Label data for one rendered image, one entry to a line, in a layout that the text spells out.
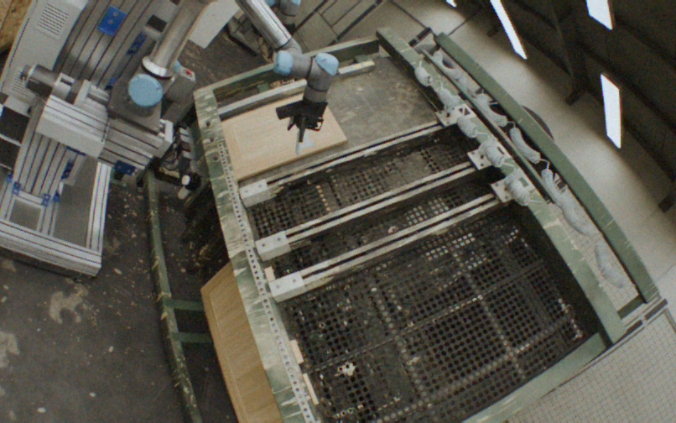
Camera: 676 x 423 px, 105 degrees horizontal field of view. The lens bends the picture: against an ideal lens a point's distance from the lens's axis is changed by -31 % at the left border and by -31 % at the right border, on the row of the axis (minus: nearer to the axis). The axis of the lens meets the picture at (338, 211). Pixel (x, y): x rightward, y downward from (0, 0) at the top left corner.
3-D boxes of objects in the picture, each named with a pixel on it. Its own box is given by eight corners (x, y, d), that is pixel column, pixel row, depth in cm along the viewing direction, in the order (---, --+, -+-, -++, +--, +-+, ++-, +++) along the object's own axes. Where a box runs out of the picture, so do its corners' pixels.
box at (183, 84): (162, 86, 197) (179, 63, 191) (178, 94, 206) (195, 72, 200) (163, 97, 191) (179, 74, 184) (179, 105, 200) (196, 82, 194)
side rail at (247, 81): (215, 97, 221) (210, 84, 211) (375, 48, 237) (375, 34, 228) (216, 102, 218) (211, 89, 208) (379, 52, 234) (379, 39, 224)
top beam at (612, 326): (375, 40, 232) (375, 28, 223) (388, 37, 233) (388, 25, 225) (600, 351, 118) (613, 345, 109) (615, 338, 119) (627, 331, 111)
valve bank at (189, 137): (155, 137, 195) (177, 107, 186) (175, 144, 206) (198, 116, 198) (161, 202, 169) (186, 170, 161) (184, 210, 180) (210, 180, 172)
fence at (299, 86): (219, 114, 203) (216, 109, 199) (371, 65, 217) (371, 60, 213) (220, 119, 200) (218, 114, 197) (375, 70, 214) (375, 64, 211)
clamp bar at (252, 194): (241, 194, 171) (226, 161, 150) (461, 117, 188) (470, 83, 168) (247, 211, 165) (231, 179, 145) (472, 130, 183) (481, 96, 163)
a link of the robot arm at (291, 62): (272, 65, 117) (304, 72, 121) (272, 76, 109) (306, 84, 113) (278, 43, 113) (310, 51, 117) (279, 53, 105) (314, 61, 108)
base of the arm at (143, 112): (117, 106, 112) (130, 85, 108) (122, 85, 121) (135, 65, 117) (152, 122, 123) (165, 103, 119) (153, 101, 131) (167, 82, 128)
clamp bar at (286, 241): (257, 245, 156) (241, 216, 135) (493, 156, 173) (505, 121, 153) (264, 265, 150) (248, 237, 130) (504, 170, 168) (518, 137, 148)
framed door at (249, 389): (203, 289, 199) (200, 289, 198) (262, 234, 179) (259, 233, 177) (251, 446, 153) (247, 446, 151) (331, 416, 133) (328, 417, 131)
